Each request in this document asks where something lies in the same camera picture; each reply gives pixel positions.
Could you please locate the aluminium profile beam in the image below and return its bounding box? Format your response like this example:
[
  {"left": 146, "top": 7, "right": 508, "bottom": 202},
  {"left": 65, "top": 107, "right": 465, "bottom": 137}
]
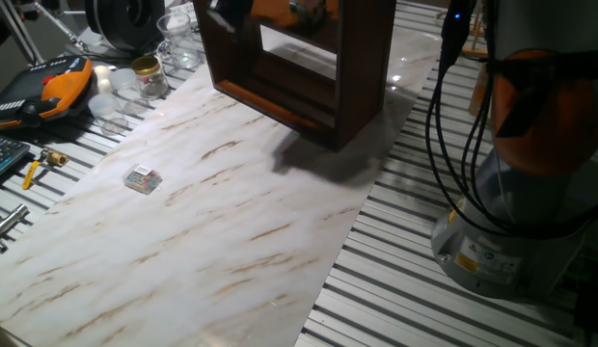
[{"left": 0, "top": 0, "right": 44, "bottom": 67}]

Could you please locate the glass jar with gold lid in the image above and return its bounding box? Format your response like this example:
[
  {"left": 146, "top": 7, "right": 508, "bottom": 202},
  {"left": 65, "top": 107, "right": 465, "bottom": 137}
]
[{"left": 130, "top": 55, "right": 171, "bottom": 101}]

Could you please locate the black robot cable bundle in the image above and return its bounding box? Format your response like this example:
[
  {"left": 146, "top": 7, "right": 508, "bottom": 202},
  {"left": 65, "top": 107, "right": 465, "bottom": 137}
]
[{"left": 422, "top": 0, "right": 598, "bottom": 240}]

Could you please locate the black computer keyboard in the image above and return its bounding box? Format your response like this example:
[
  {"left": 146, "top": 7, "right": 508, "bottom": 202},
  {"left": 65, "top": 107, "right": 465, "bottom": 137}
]
[{"left": 0, "top": 134, "right": 32, "bottom": 184}]

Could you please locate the translucent plastic cup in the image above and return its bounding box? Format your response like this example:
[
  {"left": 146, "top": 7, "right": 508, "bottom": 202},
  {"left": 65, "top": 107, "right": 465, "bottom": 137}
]
[
  {"left": 108, "top": 67, "right": 142, "bottom": 100},
  {"left": 122, "top": 95, "right": 153, "bottom": 118},
  {"left": 88, "top": 92, "right": 130, "bottom": 136}
]

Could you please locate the marble pattern sheet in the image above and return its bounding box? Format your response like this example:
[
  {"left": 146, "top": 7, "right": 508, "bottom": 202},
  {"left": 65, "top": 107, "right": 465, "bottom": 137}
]
[{"left": 0, "top": 23, "right": 448, "bottom": 347}]

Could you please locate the multicolour Rubik's cube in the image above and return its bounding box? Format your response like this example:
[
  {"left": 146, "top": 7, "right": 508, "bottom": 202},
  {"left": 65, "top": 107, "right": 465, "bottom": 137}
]
[{"left": 288, "top": 0, "right": 327, "bottom": 24}]

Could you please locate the brown wooden shelf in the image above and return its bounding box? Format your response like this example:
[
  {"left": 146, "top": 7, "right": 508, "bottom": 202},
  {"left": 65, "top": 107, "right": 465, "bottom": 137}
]
[{"left": 191, "top": 0, "right": 397, "bottom": 153}]

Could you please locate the clear glass mug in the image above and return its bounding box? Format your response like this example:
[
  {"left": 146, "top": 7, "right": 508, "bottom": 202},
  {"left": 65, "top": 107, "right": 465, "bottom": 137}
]
[{"left": 155, "top": 12, "right": 203, "bottom": 70}]

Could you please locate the wooden dish rack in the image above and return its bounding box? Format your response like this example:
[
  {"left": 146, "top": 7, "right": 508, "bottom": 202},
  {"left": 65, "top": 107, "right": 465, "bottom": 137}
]
[{"left": 433, "top": 9, "right": 493, "bottom": 59}]

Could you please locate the metal pipe fitting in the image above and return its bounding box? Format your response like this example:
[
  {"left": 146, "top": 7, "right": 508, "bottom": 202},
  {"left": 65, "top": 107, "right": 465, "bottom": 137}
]
[{"left": 0, "top": 202, "right": 30, "bottom": 255}]

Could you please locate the black and orange teach pendant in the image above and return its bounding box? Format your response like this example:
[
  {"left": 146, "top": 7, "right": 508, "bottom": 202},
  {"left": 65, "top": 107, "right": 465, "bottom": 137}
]
[{"left": 0, "top": 55, "right": 95, "bottom": 131}]

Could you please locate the yellow-brown taped package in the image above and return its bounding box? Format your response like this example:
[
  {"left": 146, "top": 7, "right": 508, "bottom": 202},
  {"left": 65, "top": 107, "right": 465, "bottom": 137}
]
[{"left": 467, "top": 60, "right": 493, "bottom": 117}]

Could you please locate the black filament spool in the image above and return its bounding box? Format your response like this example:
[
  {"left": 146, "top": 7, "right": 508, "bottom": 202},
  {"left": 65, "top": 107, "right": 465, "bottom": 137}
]
[{"left": 84, "top": 0, "right": 166, "bottom": 53}]

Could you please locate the clear box of paper clips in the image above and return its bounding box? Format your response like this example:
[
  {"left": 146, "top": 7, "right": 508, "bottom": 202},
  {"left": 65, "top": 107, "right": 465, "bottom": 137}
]
[{"left": 122, "top": 163, "right": 164, "bottom": 196}]

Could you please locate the brass valve with yellow handle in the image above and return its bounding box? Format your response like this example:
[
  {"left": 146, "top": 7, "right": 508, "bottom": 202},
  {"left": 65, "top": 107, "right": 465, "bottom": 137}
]
[{"left": 21, "top": 147, "right": 69, "bottom": 191}]

